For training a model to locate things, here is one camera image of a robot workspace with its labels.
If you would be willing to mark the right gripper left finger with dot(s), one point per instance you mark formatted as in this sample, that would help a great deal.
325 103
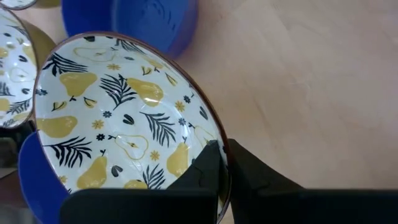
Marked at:
199 186

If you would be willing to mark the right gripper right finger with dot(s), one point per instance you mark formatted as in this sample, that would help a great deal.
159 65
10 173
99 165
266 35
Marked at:
280 202

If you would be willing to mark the yellow pear-pattern ceramic bowl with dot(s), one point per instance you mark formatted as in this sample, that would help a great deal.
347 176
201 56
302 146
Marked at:
15 77
15 3
124 102

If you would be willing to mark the blue plastic bowl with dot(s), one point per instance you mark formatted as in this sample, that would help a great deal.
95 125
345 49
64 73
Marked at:
140 25
37 186

